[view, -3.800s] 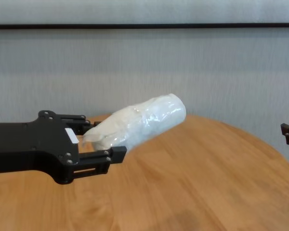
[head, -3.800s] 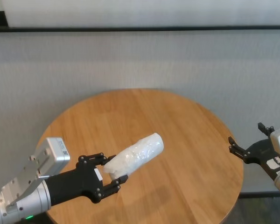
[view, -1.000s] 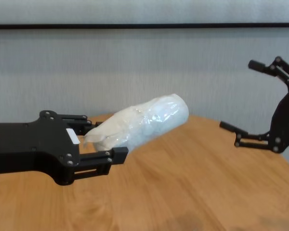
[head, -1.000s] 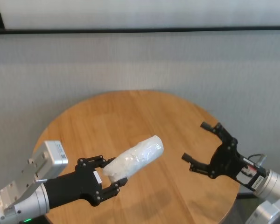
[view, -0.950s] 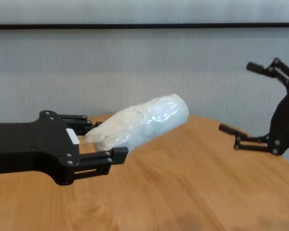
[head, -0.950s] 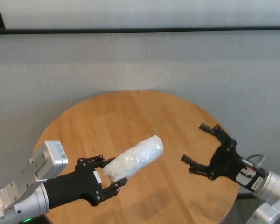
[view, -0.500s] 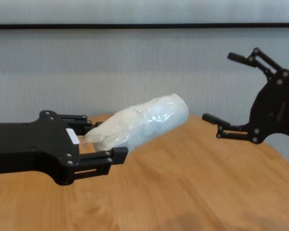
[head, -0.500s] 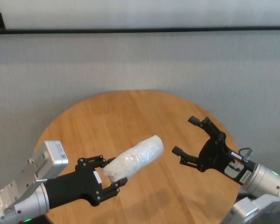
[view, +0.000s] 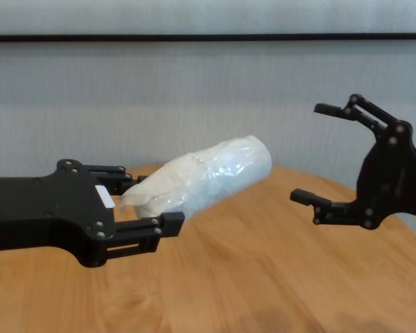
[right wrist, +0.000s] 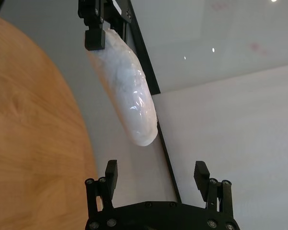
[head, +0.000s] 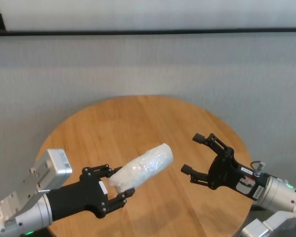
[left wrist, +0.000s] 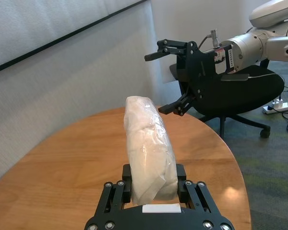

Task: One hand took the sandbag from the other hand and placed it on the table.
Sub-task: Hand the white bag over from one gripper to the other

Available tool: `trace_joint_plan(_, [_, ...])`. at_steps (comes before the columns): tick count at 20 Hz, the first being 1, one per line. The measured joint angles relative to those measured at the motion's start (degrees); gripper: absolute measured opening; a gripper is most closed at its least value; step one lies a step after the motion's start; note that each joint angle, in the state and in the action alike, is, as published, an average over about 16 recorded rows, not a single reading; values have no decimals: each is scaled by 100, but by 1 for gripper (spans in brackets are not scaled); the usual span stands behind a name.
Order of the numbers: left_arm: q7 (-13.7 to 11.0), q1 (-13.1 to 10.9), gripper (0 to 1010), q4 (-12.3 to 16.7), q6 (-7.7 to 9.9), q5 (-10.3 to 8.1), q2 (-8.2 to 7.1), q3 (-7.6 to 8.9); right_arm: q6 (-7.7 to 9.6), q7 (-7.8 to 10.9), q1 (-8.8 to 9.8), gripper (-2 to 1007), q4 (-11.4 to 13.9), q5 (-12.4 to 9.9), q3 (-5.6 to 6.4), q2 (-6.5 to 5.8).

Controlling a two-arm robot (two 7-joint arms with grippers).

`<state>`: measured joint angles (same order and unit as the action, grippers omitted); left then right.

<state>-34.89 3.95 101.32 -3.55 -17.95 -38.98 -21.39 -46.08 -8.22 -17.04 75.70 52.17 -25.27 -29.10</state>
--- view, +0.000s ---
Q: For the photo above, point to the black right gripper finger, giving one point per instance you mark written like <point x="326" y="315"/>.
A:
<point x="364" y="111"/>
<point x="333" y="211"/>

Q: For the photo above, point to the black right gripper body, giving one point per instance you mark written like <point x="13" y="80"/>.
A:
<point x="388" y="180"/>

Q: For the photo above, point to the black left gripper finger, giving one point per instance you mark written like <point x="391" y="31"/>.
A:
<point x="114" y="177"/>
<point x="142" y="232"/>

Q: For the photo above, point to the black wall baseboard strip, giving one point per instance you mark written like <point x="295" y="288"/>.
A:
<point x="208" y="37"/>

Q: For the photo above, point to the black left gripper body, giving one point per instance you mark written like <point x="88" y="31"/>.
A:
<point x="38" y="211"/>

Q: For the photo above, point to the white plastic-wrapped sandbag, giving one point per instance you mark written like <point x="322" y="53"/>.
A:
<point x="211" y="173"/>

